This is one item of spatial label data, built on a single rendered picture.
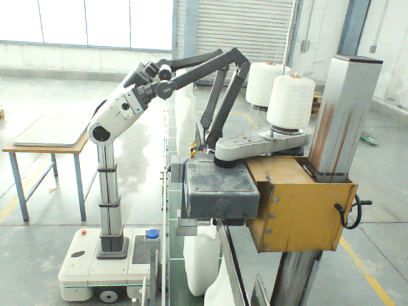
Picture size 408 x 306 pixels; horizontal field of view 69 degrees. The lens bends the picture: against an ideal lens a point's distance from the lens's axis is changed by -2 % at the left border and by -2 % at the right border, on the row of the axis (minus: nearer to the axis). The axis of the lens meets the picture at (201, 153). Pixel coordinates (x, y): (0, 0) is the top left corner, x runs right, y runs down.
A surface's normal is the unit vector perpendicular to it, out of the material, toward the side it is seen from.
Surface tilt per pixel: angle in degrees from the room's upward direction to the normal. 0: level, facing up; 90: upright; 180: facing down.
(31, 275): 0
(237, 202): 90
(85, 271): 0
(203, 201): 90
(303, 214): 90
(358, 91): 90
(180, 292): 0
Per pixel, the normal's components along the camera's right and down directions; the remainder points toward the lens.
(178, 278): 0.07, -0.90
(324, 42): 0.11, 0.43
